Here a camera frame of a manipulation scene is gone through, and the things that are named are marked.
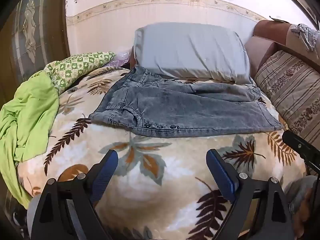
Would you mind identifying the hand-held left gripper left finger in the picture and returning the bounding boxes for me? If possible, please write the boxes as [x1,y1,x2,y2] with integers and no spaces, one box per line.
[30,149,119,240]

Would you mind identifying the dark wooden frame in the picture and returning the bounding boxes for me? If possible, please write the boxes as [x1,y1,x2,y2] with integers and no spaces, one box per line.
[272,0,320,28]

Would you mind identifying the grey pillow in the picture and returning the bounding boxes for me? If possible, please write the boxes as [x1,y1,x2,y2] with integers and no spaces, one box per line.
[134,22,252,84]

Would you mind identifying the clear plastic bag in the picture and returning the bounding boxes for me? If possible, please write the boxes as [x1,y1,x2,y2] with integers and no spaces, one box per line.
[102,50,137,69]

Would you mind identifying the plain green sheet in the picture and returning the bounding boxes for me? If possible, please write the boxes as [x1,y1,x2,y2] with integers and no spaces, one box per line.
[0,70,60,209]

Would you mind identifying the striped floral cushion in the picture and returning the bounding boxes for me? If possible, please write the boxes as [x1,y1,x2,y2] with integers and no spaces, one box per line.
[254,50,320,153]

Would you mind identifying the grey-blue denim pants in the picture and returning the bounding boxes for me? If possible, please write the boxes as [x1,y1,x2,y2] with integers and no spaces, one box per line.
[89,65,284,138]

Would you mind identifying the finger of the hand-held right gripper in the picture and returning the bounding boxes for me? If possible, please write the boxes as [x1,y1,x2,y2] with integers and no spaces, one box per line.
[282,129,320,175]

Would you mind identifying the green checked patterned quilt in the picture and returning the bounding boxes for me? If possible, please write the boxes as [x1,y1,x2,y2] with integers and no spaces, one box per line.
[44,51,117,95]

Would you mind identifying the crumpled grey cloth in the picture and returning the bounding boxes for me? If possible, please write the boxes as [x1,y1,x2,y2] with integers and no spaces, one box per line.
[290,24,320,53]

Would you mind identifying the brown upholstered headboard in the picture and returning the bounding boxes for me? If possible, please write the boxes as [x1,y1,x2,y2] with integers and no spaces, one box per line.
[244,20,320,80]

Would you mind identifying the leaf print fleece blanket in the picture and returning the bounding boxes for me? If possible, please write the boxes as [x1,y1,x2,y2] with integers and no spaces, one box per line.
[15,66,310,240]

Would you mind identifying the wooden door with glass panel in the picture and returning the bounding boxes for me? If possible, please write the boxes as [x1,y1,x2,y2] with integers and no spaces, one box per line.
[0,0,69,105]

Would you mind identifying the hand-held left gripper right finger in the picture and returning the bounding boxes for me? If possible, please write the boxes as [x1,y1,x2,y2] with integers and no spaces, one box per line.
[206,149,295,240]

